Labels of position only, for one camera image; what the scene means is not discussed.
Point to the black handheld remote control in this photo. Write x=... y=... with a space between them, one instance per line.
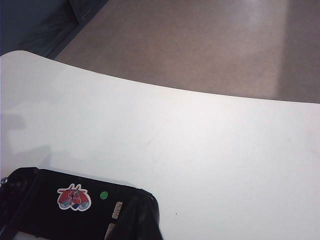
x=75 y=220

